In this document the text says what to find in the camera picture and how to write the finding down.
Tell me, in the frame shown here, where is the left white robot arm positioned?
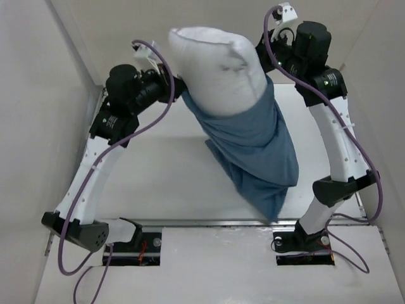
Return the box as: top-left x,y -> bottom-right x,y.
41,63 -> 185,253

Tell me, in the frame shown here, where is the purple cable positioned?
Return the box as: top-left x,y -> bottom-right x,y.
58,39 -> 177,304
263,5 -> 384,275

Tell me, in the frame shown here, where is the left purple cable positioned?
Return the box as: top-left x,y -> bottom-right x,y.
58,39 -> 177,304

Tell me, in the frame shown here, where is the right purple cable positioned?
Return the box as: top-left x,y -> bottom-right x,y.
263,5 -> 384,275

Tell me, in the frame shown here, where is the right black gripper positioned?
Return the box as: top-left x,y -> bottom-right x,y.
244,27 -> 307,80

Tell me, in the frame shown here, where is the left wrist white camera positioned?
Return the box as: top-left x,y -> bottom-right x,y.
131,41 -> 159,70

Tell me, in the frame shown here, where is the aluminium rail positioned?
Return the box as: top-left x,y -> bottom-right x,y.
65,87 -> 368,228

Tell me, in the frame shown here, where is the white pillow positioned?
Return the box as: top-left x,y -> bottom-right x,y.
168,27 -> 267,117

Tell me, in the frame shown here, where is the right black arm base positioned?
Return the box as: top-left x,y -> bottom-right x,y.
271,222 -> 335,266

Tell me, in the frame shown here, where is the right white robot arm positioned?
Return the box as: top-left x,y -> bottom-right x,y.
256,21 -> 378,250

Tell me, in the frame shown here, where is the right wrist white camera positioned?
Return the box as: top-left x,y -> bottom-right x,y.
271,2 -> 297,42

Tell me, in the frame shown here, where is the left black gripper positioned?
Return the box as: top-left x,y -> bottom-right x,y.
127,61 -> 187,115

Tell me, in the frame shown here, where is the wrist white camera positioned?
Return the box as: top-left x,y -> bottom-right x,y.
131,41 -> 159,70
271,2 -> 297,42

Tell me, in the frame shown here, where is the blue pillowcase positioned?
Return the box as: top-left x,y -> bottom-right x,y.
182,78 -> 299,222

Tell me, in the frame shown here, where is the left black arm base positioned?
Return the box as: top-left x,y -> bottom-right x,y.
109,218 -> 162,267

